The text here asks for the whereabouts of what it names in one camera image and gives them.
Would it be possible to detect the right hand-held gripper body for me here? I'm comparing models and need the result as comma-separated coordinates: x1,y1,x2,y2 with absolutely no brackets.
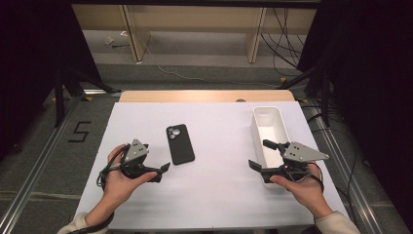
261,140,330,183

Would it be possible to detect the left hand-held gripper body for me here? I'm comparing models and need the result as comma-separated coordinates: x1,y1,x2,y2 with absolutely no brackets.
120,138,151,179

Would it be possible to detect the white plastic bin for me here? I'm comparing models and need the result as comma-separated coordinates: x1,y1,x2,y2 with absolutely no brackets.
250,105,301,190

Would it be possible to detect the person's right hand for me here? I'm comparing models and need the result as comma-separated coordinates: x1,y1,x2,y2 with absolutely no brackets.
270,163,326,210

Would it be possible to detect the person's left hand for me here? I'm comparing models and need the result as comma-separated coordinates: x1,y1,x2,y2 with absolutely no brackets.
103,144,159,209

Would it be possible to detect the white table mat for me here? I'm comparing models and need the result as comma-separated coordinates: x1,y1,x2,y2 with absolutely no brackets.
74,100,349,230

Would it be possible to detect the black metal stand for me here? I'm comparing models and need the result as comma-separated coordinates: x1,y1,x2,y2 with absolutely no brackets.
53,66,123,129
277,60,333,129

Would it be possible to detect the black curtain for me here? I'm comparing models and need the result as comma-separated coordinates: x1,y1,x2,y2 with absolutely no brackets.
296,0,413,230
0,0,102,159

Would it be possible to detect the light wooden shelf unit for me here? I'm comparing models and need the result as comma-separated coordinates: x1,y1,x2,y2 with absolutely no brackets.
71,3,318,64

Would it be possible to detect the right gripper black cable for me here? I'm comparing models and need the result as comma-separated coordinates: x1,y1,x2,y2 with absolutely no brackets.
285,161,325,193

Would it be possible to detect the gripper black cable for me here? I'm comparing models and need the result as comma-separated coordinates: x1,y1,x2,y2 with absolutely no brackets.
285,161,325,193
66,144,131,234

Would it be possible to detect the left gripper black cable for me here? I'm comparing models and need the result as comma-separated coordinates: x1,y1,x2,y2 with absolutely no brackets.
66,144,131,234

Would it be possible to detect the thin black floor cable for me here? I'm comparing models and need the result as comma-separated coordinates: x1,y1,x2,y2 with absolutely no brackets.
306,103,359,228

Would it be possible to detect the aluminium floor rail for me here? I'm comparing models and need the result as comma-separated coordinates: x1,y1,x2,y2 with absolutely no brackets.
303,98,386,234
0,89,109,233

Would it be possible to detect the bundle of black cables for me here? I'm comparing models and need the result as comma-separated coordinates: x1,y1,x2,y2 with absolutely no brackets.
259,8,307,78

